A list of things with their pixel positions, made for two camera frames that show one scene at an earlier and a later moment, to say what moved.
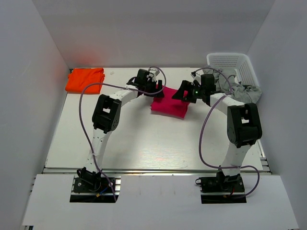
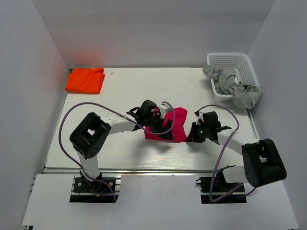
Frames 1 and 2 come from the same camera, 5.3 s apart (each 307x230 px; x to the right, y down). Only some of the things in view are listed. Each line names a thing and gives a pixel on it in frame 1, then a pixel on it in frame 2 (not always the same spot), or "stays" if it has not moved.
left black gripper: x=160 y=85 → x=159 y=127
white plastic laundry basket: x=245 y=72 stays
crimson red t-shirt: x=167 y=106 → x=177 y=116
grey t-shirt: x=226 y=84 stays
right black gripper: x=185 y=86 → x=193 y=136
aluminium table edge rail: x=163 y=171 stays
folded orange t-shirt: x=79 y=78 stays
